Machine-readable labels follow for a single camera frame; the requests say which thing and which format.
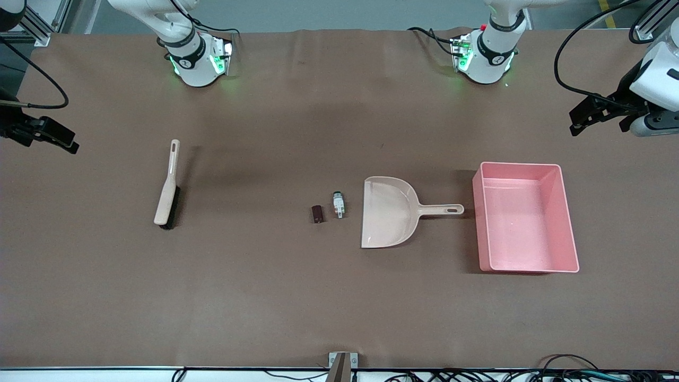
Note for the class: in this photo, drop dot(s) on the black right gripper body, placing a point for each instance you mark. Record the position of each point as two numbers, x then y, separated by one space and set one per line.
11 130

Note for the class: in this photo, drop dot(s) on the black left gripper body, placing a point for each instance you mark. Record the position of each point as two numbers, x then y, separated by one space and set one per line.
621 101

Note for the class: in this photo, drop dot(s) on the light hand brush black bristles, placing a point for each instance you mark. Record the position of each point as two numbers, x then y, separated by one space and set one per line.
168 185

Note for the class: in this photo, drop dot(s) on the light plastic dustpan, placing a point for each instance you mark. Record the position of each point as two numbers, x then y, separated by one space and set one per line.
387 212

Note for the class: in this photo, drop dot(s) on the dark brown small component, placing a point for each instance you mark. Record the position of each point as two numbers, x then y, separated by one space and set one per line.
317 214

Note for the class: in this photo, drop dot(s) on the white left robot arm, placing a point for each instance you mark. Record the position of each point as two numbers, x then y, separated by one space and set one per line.
490 63

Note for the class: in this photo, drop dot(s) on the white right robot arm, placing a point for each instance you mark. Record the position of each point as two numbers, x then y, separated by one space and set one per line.
196 69

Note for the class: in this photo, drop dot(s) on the pink plastic bin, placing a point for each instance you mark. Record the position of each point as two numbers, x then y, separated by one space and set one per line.
522 228

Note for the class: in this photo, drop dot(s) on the brown table mat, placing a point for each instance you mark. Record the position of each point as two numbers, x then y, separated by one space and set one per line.
265 292

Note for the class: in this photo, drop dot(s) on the aluminium frame profile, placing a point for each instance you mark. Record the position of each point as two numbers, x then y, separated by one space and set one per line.
652 29
37 24

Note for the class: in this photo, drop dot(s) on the metal table edge bracket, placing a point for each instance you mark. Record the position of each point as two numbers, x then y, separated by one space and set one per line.
342 363

